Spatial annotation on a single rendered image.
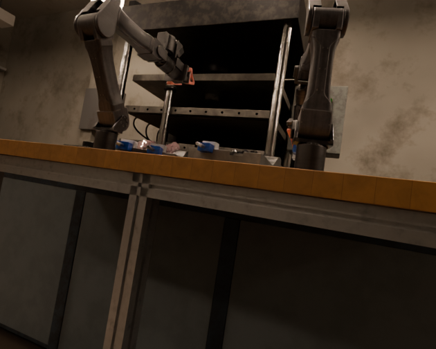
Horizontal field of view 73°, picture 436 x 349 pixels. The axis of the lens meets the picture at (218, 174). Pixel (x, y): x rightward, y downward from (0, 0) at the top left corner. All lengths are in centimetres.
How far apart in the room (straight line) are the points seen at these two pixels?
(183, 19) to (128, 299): 189
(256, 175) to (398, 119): 418
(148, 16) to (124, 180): 186
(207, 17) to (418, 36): 348
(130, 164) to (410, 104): 432
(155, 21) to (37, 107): 627
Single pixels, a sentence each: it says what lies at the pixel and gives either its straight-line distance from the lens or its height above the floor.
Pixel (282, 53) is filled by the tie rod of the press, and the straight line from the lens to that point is 191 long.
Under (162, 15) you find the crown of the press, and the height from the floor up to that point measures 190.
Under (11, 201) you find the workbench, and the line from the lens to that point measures 159.
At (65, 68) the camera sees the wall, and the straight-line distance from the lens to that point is 796.
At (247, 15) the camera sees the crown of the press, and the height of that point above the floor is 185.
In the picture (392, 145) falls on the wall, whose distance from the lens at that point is 452.
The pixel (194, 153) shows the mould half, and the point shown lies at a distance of 103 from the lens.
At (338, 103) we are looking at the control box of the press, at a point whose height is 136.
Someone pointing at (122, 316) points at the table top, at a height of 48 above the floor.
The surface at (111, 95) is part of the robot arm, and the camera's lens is 94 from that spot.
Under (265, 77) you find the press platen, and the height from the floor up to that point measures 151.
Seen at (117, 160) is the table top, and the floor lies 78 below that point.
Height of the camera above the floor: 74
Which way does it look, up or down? 4 degrees up
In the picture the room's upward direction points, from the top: 9 degrees clockwise
